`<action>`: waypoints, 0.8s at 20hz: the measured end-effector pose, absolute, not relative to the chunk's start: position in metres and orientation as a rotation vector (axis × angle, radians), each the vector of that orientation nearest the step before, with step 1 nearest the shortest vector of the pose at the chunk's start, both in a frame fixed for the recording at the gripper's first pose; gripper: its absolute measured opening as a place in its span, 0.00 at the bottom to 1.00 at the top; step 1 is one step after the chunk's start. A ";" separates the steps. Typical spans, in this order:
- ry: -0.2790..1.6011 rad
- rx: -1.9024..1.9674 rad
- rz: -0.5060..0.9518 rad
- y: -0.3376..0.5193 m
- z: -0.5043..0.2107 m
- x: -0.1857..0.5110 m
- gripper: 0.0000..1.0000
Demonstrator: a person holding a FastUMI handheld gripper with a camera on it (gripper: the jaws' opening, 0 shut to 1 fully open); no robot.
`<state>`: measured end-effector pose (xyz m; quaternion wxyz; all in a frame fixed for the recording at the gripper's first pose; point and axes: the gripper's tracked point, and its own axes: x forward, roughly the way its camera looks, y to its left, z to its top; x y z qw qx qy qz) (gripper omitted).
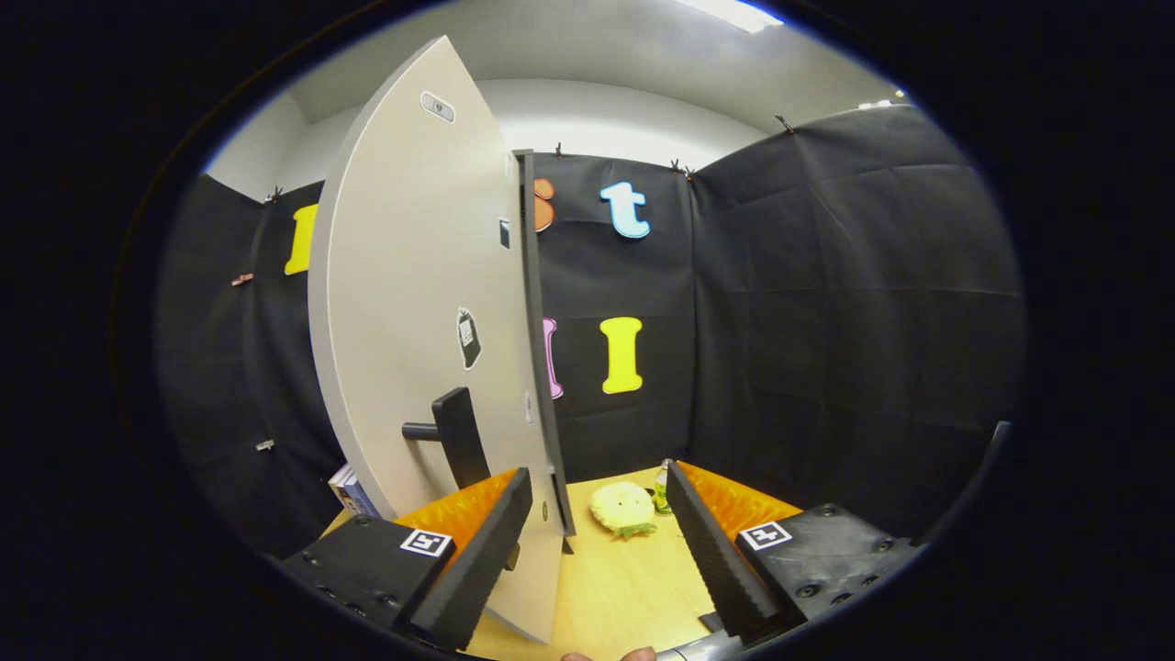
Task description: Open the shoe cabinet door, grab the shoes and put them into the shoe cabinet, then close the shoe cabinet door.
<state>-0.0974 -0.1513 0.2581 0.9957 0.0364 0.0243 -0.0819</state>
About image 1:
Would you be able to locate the grey shoe cabinet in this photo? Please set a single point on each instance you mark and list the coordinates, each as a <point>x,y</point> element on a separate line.
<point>537,321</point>

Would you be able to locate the small ceiling light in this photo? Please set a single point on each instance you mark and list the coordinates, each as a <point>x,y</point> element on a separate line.
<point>897,95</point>

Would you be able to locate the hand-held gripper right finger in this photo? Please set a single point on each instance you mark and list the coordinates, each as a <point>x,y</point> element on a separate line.
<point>711,560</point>

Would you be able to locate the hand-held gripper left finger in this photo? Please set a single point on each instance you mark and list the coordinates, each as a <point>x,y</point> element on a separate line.
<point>477,560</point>

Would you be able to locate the beige shoe cabinet door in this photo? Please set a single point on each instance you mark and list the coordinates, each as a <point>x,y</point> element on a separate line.
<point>404,275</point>

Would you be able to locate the white book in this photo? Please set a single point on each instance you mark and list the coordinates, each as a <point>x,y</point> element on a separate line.
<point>338,477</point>

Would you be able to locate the small green bottle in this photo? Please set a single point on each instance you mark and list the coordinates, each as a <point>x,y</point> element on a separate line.
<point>661,487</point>

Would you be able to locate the blue book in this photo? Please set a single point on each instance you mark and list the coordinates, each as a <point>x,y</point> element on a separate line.
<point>358,500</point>

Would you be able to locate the yellow plush toy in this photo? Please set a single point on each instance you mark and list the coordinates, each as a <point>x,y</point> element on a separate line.
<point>622,509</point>

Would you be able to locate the black backdrop cloth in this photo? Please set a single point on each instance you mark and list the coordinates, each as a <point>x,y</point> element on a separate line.
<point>826,321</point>

